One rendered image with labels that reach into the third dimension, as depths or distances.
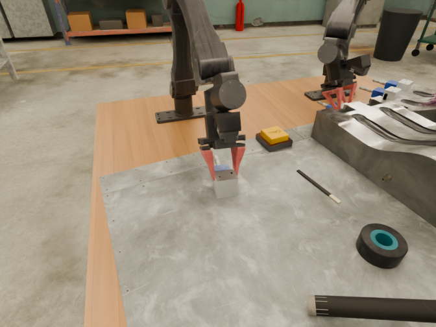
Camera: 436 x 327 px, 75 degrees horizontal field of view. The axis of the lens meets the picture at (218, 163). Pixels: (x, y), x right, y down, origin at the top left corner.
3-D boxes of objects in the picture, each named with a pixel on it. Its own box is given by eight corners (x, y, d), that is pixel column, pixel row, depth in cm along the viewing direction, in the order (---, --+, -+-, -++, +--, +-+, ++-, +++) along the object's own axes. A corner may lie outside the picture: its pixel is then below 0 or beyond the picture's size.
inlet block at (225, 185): (206, 165, 77) (205, 149, 73) (224, 163, 78) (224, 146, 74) (216, 198, 66) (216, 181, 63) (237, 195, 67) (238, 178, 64)
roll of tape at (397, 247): (397, 277, 51) (405, 265, 48) (350, 254, 54) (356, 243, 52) (403, 246, 56) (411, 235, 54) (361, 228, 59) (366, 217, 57)
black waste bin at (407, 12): (362, 54, 434) (375, 8, 397) (389, 52, 442) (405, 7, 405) (383, 63, 397) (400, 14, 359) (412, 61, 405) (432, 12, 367)
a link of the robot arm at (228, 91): (257, 105, 56) (248, 42, 54) (216, 112, 54) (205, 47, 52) (235, 109, 67) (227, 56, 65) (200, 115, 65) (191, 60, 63)
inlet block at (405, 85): (367, 88, 113) (372, 74, 109) (373, 85, 115) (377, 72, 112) (402, 98, 105) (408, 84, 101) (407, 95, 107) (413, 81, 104)
